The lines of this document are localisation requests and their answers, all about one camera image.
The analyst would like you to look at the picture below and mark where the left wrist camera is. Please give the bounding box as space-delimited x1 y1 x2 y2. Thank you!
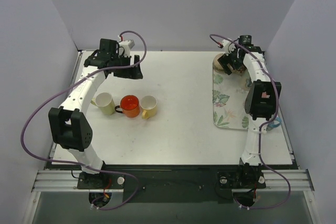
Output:
119 39 135 54

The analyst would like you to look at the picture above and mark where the tall seahorse mug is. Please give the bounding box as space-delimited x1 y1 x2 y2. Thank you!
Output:
239 70 252 91

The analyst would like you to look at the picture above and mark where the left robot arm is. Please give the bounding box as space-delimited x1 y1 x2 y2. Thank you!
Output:
48 39 143 188

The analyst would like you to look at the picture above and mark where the aluminium rail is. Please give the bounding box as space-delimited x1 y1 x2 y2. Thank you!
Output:
33 169 314 192

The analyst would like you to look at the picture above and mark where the beige round mug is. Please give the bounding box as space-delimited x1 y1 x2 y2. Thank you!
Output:
212 54 228 74

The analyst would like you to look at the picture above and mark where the light green mug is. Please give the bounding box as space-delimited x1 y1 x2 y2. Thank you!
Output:
91 92 115 115

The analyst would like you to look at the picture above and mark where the floral serving tray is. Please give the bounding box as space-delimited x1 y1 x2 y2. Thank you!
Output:
212 69 249 131

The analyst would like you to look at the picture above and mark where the yellow mug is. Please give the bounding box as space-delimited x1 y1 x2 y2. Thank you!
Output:
140 95 158 119

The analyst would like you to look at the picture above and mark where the orange mug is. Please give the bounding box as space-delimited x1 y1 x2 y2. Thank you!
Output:
114 95 140 118

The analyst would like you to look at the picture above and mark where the blue glazed mug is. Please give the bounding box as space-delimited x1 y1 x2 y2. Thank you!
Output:
266 116 282 131

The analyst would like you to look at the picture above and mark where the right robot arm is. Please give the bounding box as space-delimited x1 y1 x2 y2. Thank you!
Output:
218 35 281 166

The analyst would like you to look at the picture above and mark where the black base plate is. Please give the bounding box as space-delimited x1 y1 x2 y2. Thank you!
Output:
76 165 266 207

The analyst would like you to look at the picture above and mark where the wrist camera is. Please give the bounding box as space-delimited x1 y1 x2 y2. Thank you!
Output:
222 39 236 55
119 39 135 54

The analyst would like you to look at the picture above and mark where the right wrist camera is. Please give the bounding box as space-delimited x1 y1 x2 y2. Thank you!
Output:
222 39 236 55

